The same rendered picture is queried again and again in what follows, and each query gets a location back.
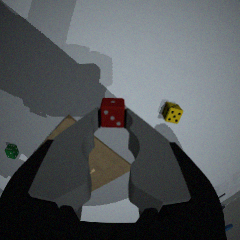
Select dark red die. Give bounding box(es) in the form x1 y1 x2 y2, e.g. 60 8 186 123
100 98 125 128

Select green die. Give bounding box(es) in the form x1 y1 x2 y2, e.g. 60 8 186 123
5 144 19 159

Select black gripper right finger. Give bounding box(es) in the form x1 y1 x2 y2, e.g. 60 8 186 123
124 108 227 240

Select yellow die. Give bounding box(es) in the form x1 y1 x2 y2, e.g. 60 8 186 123
162 102 183 124

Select tan mat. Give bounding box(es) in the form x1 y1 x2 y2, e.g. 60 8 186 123
42 115 131 192

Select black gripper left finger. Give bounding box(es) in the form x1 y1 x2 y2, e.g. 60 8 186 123
0 107 101 240

